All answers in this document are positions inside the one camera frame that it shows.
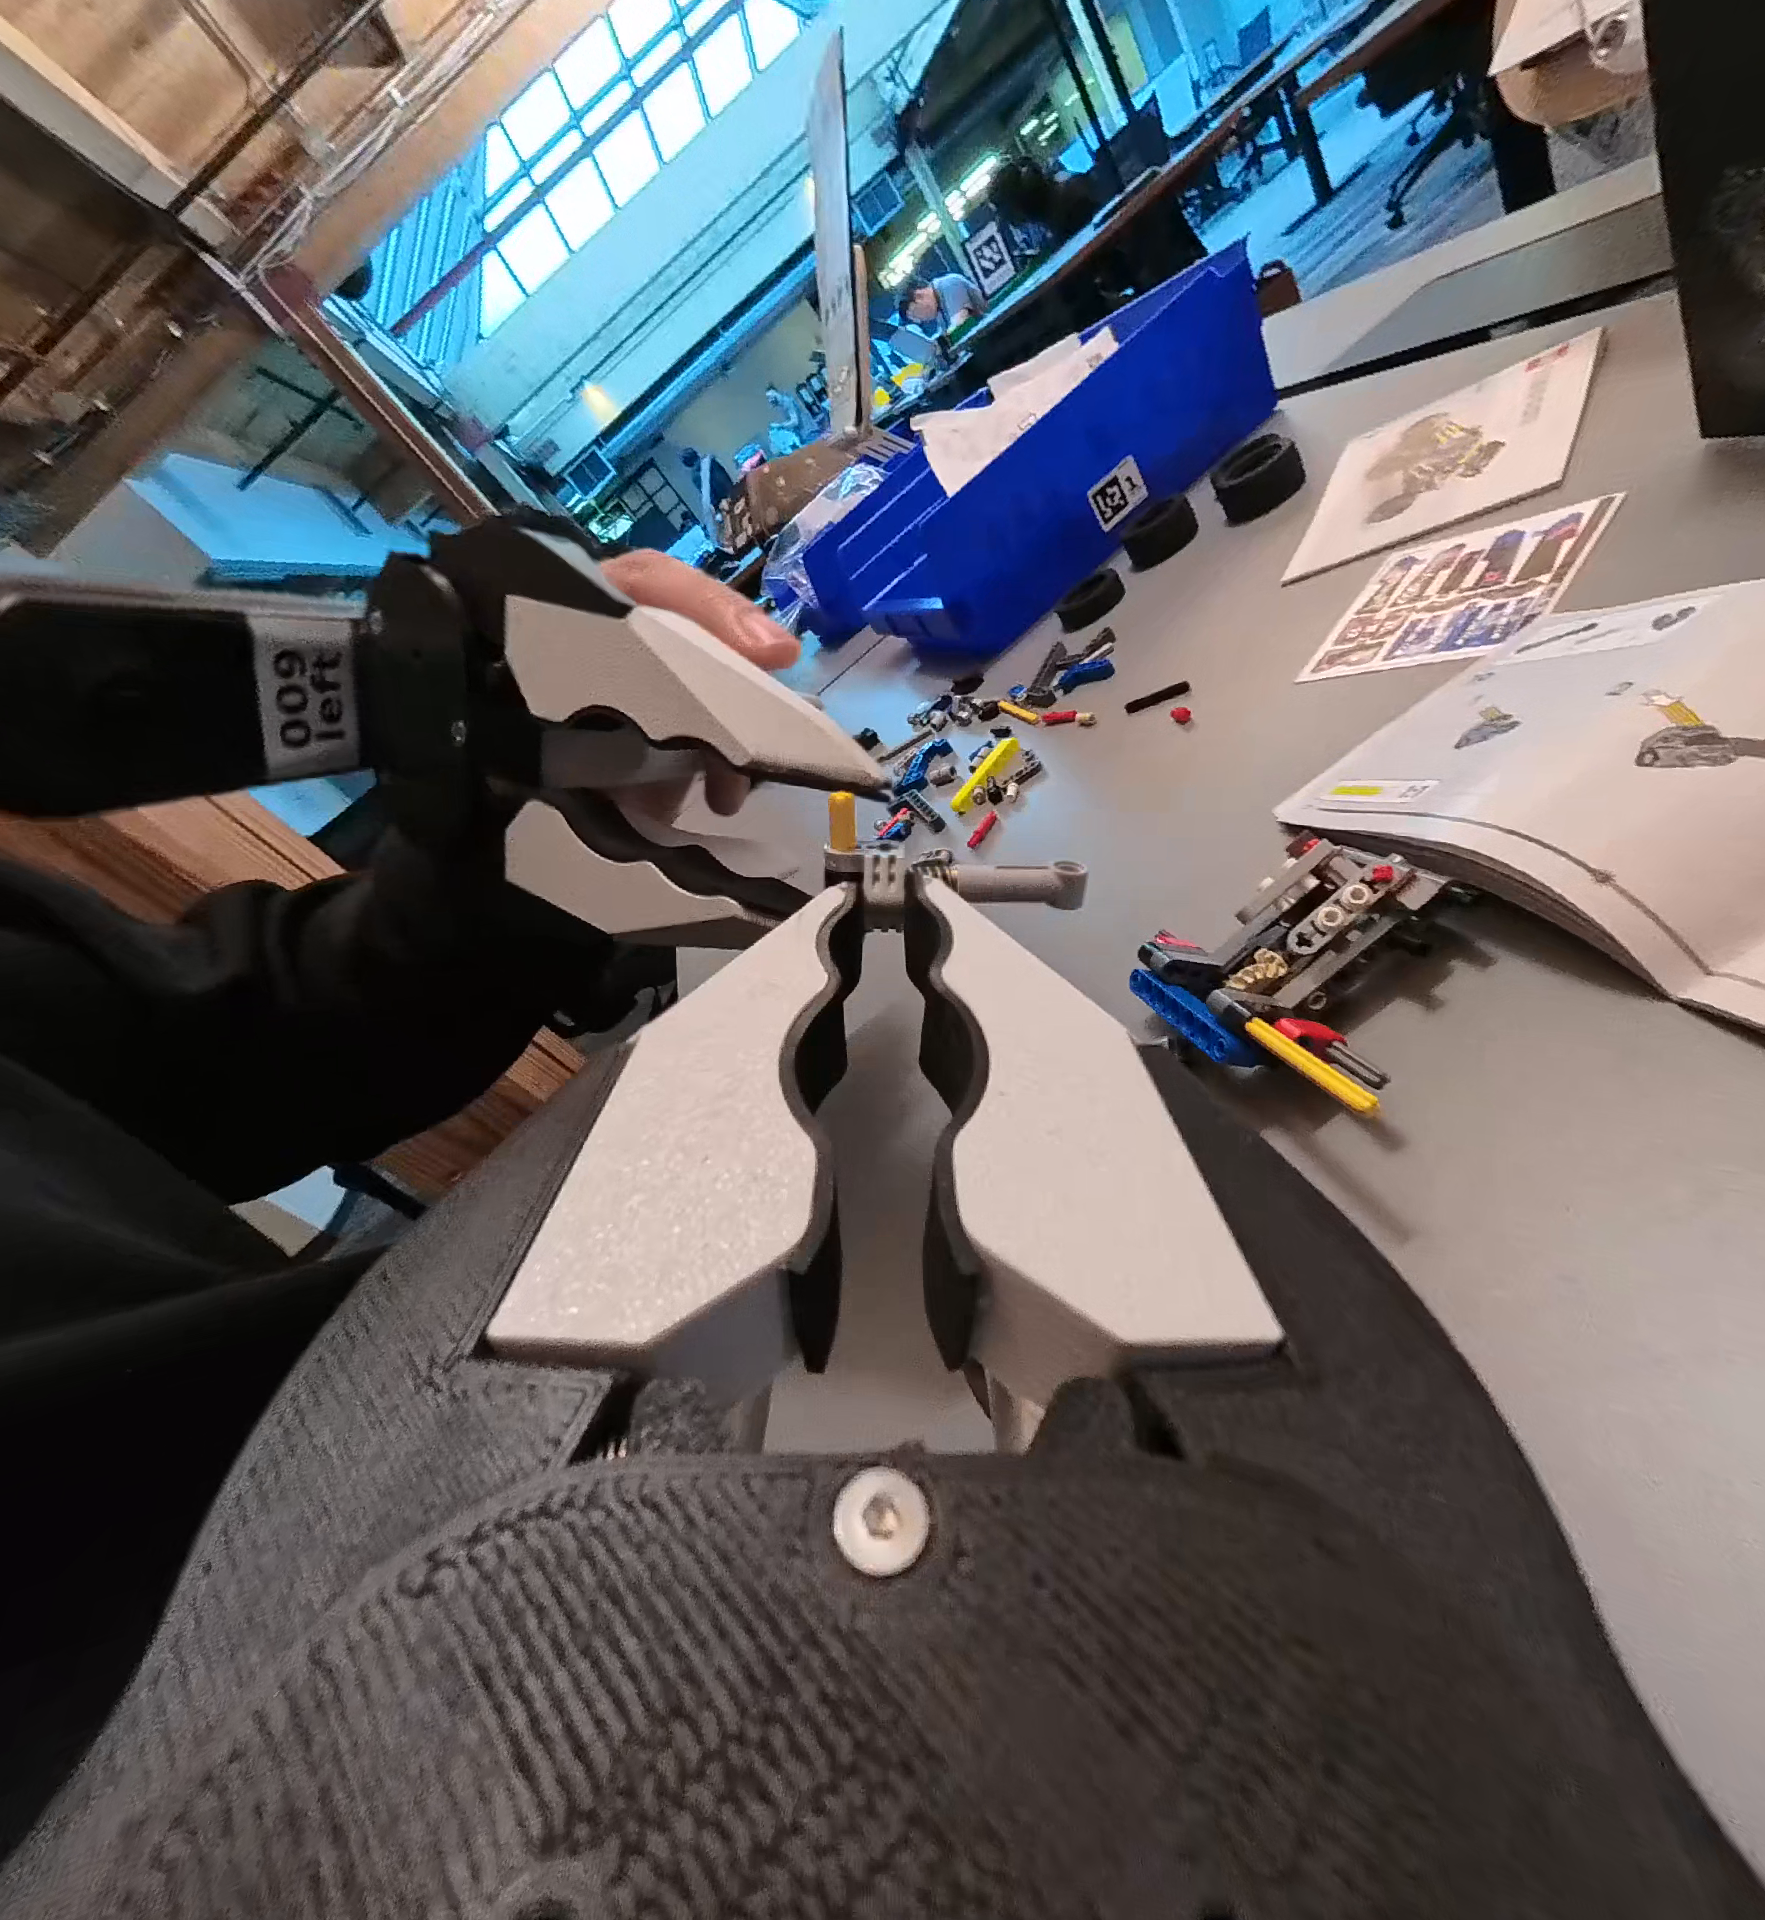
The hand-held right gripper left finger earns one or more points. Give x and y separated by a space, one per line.
672 1184

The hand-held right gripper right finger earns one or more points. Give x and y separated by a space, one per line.
1107 1184

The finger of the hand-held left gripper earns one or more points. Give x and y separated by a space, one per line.
672 676
596 894

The toy car chassis assembly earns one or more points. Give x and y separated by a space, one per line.
1301 945

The grey toy shock absorber assembly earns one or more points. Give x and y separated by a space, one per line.
1017 885

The person's left forearm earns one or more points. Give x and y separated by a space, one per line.
404 1020

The toy set box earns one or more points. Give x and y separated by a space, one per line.
1746 224

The person's left hand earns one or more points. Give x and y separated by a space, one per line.
702 608

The plain blue bin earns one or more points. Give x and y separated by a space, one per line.
830 584

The clear plastic bag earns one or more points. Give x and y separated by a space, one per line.
821 512

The pile of loose toy bricks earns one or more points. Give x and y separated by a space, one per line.
990 765

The blue bin with square tag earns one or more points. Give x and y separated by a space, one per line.
1031 555

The white paper sheet in bin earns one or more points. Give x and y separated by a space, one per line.
1002 414

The black toy tyre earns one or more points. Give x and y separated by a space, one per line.
1230 455
1269 493
1088 600
1159 534

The tilted grey sign board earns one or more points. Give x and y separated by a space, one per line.
830 224

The square code tag sign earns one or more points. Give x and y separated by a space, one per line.
990 260

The open instruction booklet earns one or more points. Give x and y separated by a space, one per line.
1648 899

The sticker sheet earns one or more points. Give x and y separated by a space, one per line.
1467 593

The car picture leaflet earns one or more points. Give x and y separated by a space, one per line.
1512 435

